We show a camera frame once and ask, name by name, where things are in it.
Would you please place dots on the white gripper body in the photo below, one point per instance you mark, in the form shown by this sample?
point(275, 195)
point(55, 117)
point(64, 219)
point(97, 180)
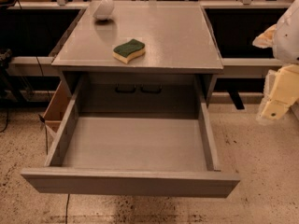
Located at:
point(287, 36)

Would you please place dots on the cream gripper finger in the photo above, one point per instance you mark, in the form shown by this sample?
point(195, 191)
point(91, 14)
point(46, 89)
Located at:
point(280, 92)
point(265, 40)

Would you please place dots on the grey top drawer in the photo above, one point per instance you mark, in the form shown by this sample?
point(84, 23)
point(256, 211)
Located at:
point(142, 136)

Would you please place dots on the grey drawer cabinet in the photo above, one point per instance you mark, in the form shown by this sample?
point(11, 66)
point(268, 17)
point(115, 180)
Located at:
point(162, 31)

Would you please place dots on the green yellow sponge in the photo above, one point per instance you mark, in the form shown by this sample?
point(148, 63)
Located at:
point(129, 50)

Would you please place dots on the white bowl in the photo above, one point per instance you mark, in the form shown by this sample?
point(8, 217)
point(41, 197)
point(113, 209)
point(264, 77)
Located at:
point(104, 10)

